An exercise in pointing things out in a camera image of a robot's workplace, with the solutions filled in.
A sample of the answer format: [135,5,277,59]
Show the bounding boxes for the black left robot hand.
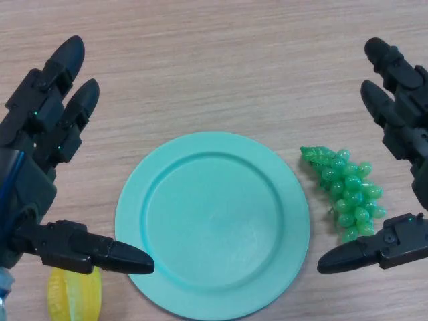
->
[0,35,155,276]

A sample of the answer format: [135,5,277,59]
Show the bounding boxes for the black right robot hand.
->
[316,37,428,275]

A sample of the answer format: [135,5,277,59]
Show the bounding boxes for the green grape bunch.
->
[300,145,387,244]

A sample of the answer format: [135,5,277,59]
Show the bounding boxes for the teal round plate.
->
[114,131,311,318]

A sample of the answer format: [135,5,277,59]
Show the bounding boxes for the yellow starfruit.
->
[46,266,103,321]

